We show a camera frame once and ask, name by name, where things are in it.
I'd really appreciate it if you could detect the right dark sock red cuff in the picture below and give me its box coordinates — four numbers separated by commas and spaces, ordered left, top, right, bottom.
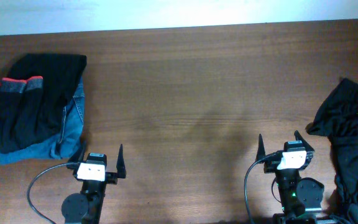
14, 77, 44, 149

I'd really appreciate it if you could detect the folded black garment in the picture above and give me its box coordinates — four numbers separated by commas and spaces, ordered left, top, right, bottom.
7, 54, 87, 144

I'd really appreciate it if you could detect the dark sock red cuff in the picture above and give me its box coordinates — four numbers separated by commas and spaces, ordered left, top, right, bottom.
14, 77, 44, 149
0, 78, 27, 154

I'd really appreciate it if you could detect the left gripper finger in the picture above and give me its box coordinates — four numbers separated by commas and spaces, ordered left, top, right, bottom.
68, 140, 86, 162
116, 144, 126, 179

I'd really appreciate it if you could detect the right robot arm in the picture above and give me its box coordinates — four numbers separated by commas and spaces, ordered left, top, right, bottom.
255, 131, 324, 224

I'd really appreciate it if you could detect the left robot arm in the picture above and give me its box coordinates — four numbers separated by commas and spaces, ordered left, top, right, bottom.
61, 145, 126, 224

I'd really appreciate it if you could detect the black t-shirt with logo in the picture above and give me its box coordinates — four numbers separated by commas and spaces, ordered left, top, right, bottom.
306, 78, 358, 223

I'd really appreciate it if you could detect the middle dark sock red cuff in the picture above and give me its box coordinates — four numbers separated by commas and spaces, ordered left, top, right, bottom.
0, 78, 27, 154

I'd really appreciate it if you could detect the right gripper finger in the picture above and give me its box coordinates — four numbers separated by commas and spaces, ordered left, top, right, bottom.
294, 130, 314, 152
255, 134, 265, 162

